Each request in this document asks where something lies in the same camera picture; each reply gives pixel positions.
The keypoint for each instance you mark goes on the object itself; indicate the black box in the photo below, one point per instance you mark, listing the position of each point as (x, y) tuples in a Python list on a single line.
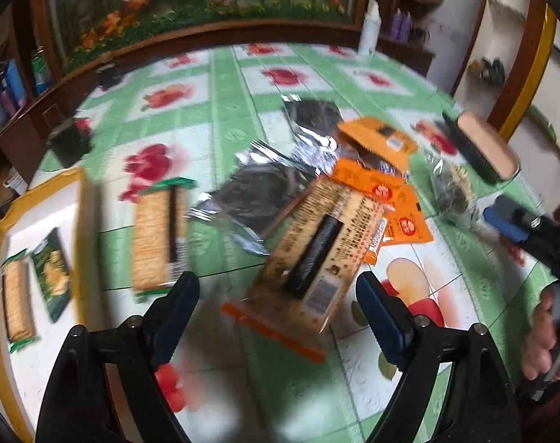
[(70, 143)]

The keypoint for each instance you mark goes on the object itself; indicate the person's right hand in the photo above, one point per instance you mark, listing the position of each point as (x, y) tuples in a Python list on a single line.
[(540, 332)]

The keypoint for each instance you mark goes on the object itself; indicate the blue bottle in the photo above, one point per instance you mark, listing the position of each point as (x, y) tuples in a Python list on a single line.
[(16, 83)]

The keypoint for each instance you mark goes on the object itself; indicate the aquarium with flower backdrop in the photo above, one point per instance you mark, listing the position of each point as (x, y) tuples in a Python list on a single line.
[(206, 4)]

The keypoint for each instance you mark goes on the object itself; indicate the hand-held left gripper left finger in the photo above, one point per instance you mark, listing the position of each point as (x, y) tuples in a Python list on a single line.
[(173, 323)]

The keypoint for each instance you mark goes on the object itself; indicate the large orange biscuit packet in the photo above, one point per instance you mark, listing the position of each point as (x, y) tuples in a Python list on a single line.
[(307, 263)]

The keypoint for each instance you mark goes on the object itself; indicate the purple bottles pair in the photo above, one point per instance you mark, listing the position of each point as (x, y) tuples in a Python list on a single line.
[(401, 25)]

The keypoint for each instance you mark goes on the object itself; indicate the small orange packet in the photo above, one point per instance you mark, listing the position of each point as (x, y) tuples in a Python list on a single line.
[(372, 182), (376, 136), (411, 226)]

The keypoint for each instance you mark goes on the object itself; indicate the long cracker packet green ends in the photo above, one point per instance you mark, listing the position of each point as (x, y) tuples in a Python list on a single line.
[(17, 304)]

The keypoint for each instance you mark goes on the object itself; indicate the green fruit print tablecloth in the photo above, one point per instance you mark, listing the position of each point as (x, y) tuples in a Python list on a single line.
[(243, 115)]

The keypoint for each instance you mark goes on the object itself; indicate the small clear packet dark snack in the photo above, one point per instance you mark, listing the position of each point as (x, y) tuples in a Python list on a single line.
[(453, 198)]

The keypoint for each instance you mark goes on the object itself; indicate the white spray bottle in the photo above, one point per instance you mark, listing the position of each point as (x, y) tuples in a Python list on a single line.
[(369, 32)]

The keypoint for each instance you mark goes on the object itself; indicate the dark silver foil packet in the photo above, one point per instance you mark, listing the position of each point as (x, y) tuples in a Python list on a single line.
[(256, 194)]

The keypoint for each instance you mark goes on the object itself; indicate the wide cracker packet green ends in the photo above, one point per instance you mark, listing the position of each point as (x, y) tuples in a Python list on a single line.
[(153, 235)]

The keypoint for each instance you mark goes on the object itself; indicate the wooden shelf cabinet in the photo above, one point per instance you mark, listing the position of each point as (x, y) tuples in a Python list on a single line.
[(12, 147)]

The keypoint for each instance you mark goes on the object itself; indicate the green white bottle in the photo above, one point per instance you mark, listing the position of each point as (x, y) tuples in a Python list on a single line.
[(40, 71)]

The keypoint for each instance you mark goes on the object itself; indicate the wooden brush black bristles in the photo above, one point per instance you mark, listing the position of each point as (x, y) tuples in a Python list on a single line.
[(485, 145)]

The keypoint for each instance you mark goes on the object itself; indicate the white tray with yellow rim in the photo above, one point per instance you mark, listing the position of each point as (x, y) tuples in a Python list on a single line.
[(44, 378)]

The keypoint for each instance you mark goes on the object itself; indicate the dark wooden side cabinet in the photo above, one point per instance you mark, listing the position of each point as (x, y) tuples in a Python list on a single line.
[(413, 55)]

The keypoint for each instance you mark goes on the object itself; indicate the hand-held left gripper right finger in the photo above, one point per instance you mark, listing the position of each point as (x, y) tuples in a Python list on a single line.
[(381, 318)]

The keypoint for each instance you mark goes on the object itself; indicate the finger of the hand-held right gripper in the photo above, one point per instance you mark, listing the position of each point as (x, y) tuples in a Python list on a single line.
[(503, 224), (515, 205)]

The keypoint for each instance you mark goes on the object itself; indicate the dark green snack packet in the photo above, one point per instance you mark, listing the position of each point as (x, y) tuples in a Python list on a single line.
[(53, 277)]

